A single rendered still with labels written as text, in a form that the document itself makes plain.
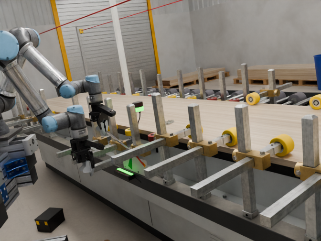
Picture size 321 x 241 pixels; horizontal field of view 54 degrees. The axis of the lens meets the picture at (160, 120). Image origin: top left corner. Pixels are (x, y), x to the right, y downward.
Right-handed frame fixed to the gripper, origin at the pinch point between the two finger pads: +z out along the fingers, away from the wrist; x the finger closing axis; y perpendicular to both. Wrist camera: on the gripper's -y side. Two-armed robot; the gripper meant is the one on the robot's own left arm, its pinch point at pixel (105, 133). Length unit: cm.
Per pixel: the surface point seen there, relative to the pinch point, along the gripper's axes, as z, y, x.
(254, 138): 3, -86, -9
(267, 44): 1, 98, -838
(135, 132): -1.4, -23.3, 0.6
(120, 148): 10.6, -6.0, -3.9
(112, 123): -3.9, 0.2, -8.1
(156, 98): -22, -46, 10
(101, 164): 7.4, -18.1, 25.7
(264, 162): -2, -100, 29
